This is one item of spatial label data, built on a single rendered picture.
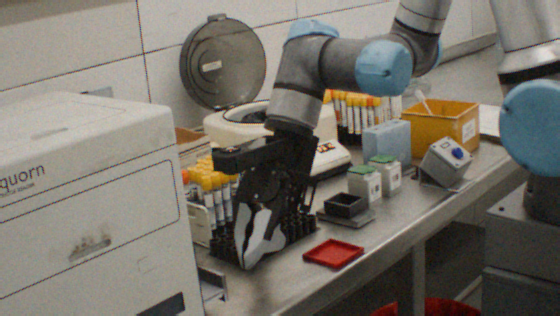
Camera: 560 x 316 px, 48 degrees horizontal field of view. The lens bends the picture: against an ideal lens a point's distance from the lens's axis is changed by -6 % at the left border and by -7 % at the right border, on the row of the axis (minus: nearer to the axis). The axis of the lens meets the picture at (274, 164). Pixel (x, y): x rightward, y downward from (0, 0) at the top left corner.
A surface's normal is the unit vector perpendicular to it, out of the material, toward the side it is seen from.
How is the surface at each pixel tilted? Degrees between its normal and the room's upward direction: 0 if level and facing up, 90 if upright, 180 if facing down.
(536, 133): 96
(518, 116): 96
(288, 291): 0
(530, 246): 90
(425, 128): 90
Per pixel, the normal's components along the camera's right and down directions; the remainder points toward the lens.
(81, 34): 0.73, 0.15
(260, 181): -0.64, -0.22
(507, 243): -0.68, 0.29
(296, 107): 0.04, -0.06
